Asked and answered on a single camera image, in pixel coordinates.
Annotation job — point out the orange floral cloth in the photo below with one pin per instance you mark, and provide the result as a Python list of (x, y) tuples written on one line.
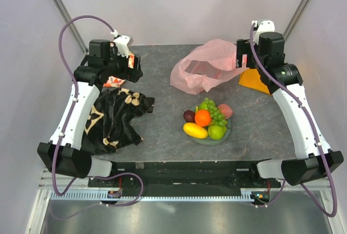
[(117, 82)]

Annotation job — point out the green fake grapes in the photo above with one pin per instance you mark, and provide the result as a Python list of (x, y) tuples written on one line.
[(217, 118)]

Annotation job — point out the green fake lime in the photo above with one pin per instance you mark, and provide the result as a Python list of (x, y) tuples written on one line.
[(203, 106)]

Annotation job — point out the grey slotted cable duct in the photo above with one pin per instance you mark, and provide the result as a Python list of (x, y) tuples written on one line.
[(245, 195)]

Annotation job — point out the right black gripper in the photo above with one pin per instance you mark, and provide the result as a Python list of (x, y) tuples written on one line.
[(244, 47)]

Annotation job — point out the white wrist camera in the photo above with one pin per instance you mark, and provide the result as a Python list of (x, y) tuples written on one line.
[(122, 43), (261, 26)]

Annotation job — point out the green fake pear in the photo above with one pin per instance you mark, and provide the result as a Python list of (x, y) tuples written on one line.
[(216, 132)]

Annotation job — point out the yellow fake mango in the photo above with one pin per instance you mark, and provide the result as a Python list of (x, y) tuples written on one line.
[(195, 131)]

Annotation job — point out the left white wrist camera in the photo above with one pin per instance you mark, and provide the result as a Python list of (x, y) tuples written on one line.
[(122, 43)]

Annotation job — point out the dark red fake plum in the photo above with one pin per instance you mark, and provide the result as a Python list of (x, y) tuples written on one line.
[(189, 116)]

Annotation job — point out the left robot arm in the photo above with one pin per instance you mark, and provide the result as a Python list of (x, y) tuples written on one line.
[(62, 154)]

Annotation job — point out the fake peach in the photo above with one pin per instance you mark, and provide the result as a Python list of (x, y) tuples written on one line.
[(226, 110)]

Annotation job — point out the black floral cloth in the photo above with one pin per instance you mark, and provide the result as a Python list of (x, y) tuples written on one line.
[(108, 125)]

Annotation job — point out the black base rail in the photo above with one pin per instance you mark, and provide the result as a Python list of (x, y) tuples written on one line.
[(234, 174)]

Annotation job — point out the pink plastic bag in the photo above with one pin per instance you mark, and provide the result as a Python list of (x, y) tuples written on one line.
[(206, 67)]

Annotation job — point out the fake orange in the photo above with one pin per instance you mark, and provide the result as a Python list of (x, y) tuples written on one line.
[(202, 118)]

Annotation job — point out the orange folded cloth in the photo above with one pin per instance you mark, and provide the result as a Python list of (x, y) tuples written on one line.
[(250, 78)]

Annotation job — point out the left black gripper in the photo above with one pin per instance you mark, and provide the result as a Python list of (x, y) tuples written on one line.
[(133, 75)]

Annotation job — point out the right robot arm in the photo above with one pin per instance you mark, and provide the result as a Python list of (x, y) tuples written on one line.
[(285, 84)]

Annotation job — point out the grey-green round plate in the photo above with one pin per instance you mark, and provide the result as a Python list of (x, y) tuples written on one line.
[(208, 141)]

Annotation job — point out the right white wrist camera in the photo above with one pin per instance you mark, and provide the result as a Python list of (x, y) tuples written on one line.
[(261, 26)]

